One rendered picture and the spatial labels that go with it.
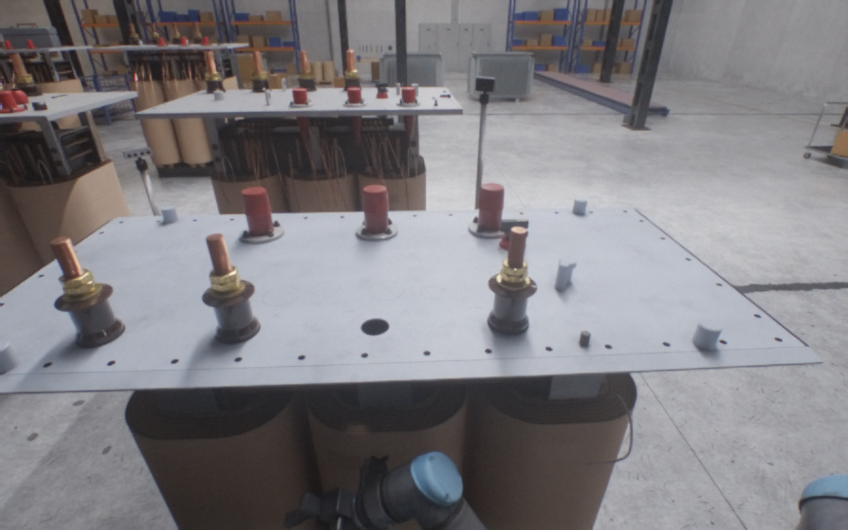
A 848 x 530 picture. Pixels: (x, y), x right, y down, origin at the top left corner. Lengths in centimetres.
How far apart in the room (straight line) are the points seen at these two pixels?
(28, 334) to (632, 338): 119
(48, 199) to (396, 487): 268
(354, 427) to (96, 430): 211
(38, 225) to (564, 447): 293
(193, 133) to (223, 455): 589
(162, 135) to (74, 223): 395
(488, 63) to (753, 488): 1162
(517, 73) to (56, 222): 1164
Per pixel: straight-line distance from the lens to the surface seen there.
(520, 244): 80
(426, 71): 1260
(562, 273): 102
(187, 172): 716
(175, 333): 99
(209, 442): 117
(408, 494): 83
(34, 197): 317
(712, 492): 263
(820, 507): 60
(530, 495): 133
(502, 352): 83
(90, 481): 279
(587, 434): 118
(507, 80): 1310
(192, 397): 113
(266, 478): 127
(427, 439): 110
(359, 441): 110
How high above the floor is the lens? 189
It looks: 29 degrees down
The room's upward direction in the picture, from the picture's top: straight up
